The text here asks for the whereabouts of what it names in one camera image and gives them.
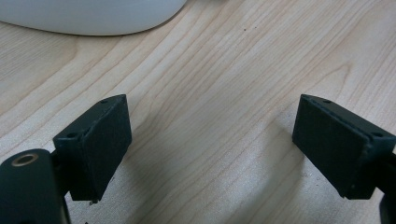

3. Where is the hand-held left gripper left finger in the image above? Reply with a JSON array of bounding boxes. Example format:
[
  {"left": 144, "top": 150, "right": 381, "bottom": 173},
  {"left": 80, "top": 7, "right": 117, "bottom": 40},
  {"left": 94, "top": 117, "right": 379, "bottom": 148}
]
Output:
[{"left": 52, "top": 93, "right": 133, "bottom": 203}]

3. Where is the white bowl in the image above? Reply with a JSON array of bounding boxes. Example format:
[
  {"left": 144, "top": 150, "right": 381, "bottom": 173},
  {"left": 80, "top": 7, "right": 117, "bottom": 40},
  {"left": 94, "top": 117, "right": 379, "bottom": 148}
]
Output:
[{"left": 0, "top": 0, "right": 188, "bottom": 36}]

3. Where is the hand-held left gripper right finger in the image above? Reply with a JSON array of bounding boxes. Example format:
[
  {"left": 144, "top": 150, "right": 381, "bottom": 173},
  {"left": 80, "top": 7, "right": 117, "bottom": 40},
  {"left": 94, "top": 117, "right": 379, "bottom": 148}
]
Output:
[{"left": 291, "top": 93, "right": 396, "bottom": 201}]

